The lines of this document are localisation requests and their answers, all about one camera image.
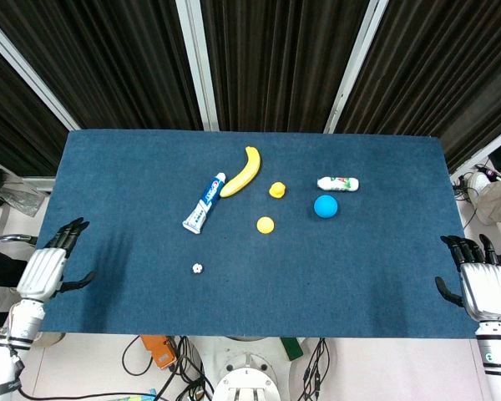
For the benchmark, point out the white blue toothpaste tube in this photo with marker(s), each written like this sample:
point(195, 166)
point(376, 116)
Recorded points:
point(204, 202)

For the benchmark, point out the orange control box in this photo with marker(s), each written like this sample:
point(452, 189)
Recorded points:
point(158, 353)

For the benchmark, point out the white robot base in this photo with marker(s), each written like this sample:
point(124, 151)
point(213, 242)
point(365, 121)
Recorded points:
point(246, 376)

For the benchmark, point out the white green small bottle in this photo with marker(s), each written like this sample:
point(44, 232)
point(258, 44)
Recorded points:
point(338, 184)

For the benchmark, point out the blue ball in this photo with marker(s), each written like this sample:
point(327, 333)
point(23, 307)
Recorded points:
point(326, 206)

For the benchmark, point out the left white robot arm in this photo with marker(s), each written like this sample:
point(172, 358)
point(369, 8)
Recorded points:
point(8, 351)

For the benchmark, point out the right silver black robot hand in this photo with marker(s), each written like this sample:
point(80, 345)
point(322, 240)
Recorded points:
point(482, 288)

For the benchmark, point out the white partition frame post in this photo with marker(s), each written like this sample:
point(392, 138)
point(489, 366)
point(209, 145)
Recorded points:
point(198, 62)
point(352, 67)
point(27, 71)

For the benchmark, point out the yellow round cap toy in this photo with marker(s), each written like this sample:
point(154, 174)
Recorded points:
point(265, 224)

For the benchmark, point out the yellow rubber duck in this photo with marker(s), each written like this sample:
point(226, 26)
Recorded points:
point(277, 190)

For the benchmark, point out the beige trouser leg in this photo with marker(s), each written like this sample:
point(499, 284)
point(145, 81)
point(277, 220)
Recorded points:
point(499, 200)

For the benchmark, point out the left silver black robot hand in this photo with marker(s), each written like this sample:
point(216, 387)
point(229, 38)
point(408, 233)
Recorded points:
point(42, 267)

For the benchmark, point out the blue felt table cloth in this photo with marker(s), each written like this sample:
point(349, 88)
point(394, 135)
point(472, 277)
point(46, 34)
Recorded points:
point(250, 250)

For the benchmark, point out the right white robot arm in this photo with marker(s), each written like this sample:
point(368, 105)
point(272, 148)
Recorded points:
point(497, 359)

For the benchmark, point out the white sneaker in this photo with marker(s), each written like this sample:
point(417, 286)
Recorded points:
point(480, 181)

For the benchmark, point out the green block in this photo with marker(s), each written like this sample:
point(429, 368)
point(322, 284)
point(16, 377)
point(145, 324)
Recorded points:
point(291, 348)

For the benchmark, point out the yellow banana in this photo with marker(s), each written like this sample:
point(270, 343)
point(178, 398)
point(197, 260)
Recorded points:
point(244, 173)

